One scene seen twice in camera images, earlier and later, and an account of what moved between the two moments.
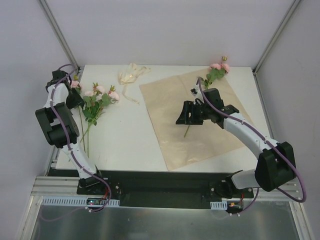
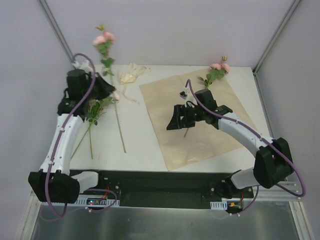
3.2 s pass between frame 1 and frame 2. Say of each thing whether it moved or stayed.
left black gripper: moved
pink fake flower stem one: stayed
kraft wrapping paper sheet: stayed
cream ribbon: stayed
